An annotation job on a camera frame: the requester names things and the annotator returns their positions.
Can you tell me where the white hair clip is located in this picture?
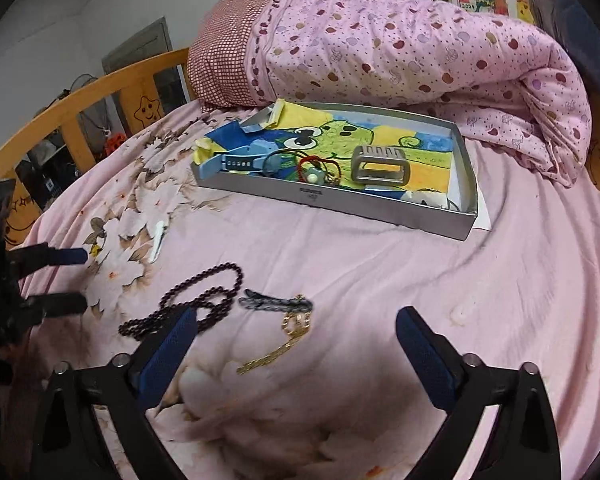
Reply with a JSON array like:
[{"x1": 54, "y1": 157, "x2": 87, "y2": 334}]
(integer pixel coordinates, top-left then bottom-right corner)
[{"x1": 148, "y1": 220, "x2": 166, "y2": 263}]

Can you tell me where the dark beaded necklace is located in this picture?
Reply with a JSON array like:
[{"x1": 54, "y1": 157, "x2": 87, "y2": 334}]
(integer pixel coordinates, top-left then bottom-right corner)
[{"x1": 116, "y1": 261, "x2": 245, "y2": 342}]

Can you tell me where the black white patterned hair tie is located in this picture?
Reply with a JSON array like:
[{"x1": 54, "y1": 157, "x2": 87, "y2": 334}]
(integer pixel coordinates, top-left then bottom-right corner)
[{"x1": 238, "y1": 288, "x2": 315, "y2": 314}]

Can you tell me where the light blue smart watch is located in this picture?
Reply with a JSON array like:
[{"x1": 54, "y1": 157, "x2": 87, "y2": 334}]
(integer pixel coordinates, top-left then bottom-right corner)
[{"x1": 198, "y1": 139, "x2": 282, "y2": 180}]

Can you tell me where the gold chain necklace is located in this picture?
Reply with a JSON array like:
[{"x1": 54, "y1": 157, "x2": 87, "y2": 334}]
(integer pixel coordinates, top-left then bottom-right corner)
[{"x1": 236, "y1": 308, "x2": 313, "y2": 377}]

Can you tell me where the red cord bracelet with bead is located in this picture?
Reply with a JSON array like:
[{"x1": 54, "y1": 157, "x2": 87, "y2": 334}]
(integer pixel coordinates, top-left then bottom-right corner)
[{"x1": 264, "y1": 148, "x2": 344, "y2": 189}]

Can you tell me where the grey rectangular hair clip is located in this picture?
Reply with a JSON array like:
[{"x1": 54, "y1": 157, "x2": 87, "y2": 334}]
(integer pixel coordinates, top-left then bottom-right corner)
[{"x1": 351, "y1": 145, "x2": 411, "y2": 186}]

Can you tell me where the pink floral bed sheet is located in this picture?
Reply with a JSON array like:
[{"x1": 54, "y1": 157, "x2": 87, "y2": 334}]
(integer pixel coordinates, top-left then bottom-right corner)
[{"x1": 23, "y1": 103, "x2": 600, "y2": 479}]

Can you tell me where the grey door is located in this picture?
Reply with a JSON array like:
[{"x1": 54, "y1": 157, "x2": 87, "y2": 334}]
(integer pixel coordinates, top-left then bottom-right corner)
[{"x1": 100, "y1": 15, "x2": 188, "y2": 111}]

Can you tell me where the frog drawing paper in tray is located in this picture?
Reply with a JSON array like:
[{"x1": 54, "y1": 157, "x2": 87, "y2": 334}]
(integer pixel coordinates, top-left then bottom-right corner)
[{"x1": 194, "y1": 100, "x2": 455, "y2": 208}]

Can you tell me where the pink dotted rolled quilt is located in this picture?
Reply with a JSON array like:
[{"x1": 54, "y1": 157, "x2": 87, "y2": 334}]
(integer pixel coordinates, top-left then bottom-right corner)
[{"x1": 186, "y1": 0, "x2": 592, "y2": 186}]

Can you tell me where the blue bundle in plastic bag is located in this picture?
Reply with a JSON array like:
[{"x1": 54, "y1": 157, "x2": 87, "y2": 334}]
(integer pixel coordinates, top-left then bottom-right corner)
[{"x1": 529, "y1": 0, "x2": 600, "y2": 92}]

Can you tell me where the wooden bed rail left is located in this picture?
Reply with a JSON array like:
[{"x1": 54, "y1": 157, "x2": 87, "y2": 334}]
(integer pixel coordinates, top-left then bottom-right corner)
[{"x1": 0, "y1": 46, "x2": 196, "y2": 248}]

